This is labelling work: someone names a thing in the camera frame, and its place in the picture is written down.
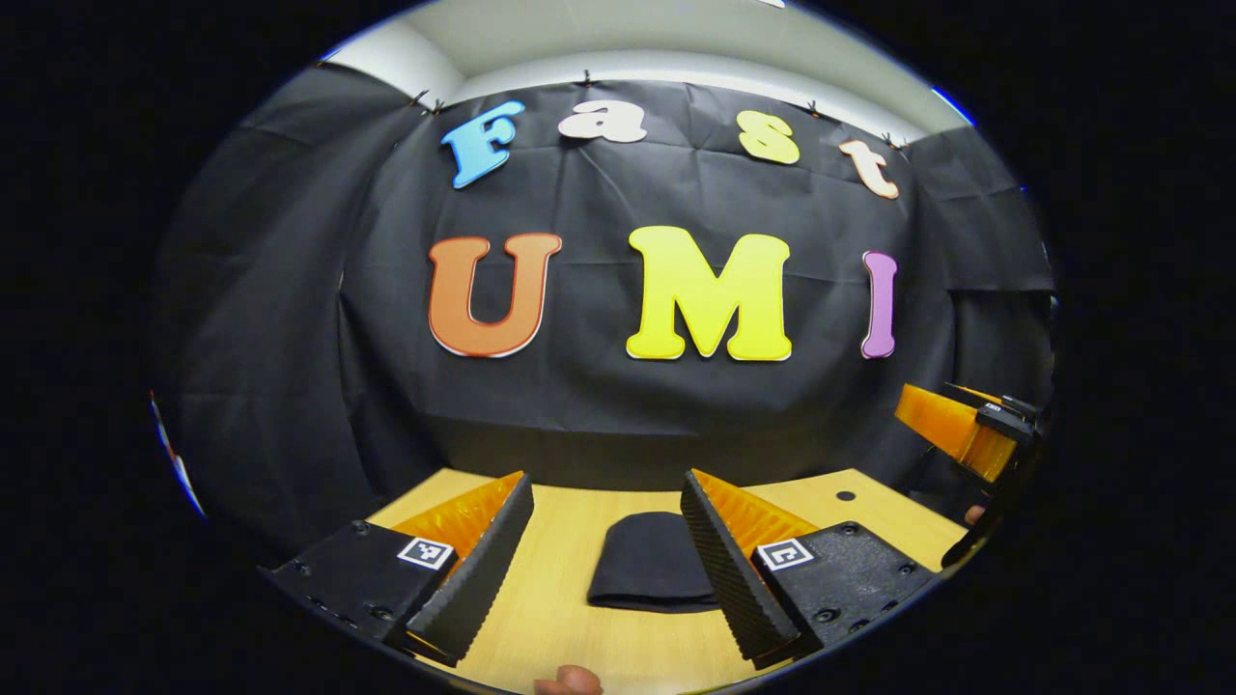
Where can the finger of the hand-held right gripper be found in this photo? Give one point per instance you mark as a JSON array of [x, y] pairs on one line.
[[941, 425]]

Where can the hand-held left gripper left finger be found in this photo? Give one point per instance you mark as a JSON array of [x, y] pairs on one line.
[[483, 569]]

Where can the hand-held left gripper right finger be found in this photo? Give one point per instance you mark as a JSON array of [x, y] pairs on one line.
[[729, 579]]

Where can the black jeans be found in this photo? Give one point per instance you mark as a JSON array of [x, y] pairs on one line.
[[647, 565]]

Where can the black backdrop cloth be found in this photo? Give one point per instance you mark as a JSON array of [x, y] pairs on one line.
[[599, 405]]

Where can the white and blue panel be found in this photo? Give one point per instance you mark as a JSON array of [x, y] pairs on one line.
[[174, 463]]

